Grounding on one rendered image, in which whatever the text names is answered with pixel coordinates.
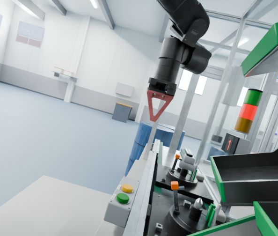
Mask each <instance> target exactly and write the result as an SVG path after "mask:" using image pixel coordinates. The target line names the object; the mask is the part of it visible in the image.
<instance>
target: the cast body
mask: <svg viewBox="0 0 278 236"><path fill-rule="evenodd" d="M194 162H195V158H194V157H193V155H192V154H190V153H187V154H184V157H183V160H182V161H181V160H180V161H179V164H178V165H179V167H180V168H182V169H185V170H189V171H192V172H193V171H194V168H195V165H194Z"/></svg>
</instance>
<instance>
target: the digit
mask: <svg viewBox="0 0 278 236"><path fill-rule="evenodd" d="M233 139H234V137H233V136H230V135H229V137H228V140H227V143H226V146H225V149H224V150H225V151H227V152H228V153H229V150H230V147H231V145H232V142H233Z"/></svg>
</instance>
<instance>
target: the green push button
mask: <svg viewBox="0 0 278 236"><path fill-rule="evenodd" d="M116 199H117V201H118V202H120V203H128V202H129V196H128V195H126V194H124V193H119V194H117V197H116Z"/></svg>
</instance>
